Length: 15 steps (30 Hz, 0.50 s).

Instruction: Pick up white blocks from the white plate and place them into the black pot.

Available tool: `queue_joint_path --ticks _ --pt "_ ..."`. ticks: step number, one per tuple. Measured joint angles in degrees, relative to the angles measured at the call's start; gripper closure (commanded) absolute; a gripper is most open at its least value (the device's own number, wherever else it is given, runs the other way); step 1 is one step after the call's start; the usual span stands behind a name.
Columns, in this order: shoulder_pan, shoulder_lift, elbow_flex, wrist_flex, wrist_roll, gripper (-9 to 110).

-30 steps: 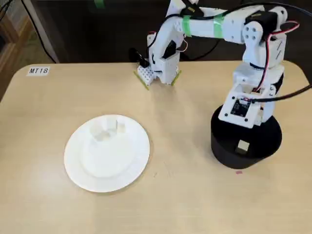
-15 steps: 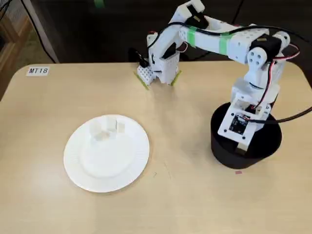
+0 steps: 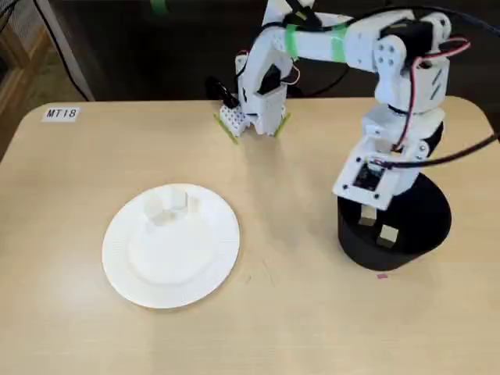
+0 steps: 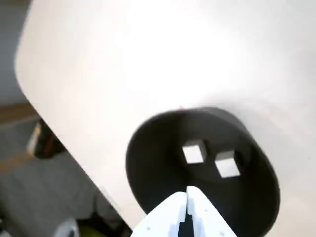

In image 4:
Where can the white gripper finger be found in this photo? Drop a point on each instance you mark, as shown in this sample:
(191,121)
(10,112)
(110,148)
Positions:
(160,219)
(209,219)

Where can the black round pot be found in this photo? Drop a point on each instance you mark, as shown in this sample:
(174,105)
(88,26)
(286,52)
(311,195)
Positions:
(153,172)

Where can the yellow-green round object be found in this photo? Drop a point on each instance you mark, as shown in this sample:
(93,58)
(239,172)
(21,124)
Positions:
(92,232)

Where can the white curved plastic frame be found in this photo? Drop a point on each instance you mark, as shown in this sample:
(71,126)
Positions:
(66,228)

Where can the dark floor object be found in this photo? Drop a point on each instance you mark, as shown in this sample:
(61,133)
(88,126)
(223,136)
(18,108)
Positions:
(44,145)

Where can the white cube block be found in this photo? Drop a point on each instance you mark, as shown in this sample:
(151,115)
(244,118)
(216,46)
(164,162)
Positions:
(193,154)
(227,165)

